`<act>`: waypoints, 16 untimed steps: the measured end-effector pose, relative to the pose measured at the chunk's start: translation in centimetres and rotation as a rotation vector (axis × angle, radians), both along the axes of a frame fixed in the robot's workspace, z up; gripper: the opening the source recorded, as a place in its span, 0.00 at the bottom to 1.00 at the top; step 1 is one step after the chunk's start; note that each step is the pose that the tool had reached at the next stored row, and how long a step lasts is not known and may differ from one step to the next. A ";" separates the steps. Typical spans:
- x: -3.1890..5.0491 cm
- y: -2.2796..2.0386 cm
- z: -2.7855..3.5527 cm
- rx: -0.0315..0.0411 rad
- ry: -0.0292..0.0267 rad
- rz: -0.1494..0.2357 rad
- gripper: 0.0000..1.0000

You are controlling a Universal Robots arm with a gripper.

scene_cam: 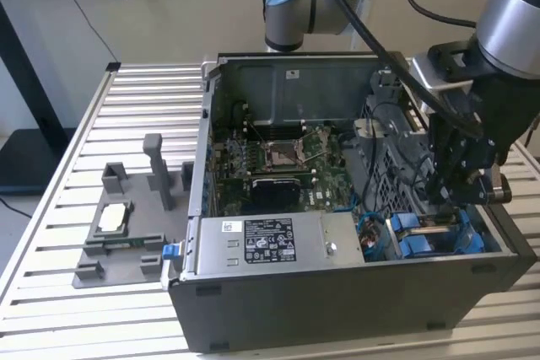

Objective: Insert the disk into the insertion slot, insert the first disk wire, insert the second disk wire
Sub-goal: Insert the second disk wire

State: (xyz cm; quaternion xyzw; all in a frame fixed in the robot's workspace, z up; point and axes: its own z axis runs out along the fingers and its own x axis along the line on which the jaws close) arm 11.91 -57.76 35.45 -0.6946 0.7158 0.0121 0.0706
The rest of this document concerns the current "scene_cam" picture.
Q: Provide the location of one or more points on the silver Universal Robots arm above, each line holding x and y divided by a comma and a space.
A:
510, 10

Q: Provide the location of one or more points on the grey metal disk bay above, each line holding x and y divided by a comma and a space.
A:
379, 183

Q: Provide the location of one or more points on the green motherboard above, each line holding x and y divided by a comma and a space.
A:
329, 174

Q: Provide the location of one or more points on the CPU socket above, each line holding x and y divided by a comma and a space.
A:
280, 154

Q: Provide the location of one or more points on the black graphics card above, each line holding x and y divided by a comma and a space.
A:
274, 191

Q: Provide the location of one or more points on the locking lever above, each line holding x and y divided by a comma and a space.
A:
259, 131

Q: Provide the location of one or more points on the black open PC case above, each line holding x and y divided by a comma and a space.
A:
316, 313

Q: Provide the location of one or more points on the silver power supply unit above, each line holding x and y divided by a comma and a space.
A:
219, 250

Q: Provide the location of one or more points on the blue case latch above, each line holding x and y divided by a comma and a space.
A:
170, 251

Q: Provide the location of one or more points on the green RAM stick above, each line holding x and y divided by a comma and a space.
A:
126, 243

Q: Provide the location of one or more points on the silver CPU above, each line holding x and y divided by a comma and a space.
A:
111, 217

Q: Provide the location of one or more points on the grey parts rack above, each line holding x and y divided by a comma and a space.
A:
122, 269

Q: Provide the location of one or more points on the black stand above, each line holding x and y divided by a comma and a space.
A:
25, 157

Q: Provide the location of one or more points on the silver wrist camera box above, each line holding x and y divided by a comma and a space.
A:
430, 75

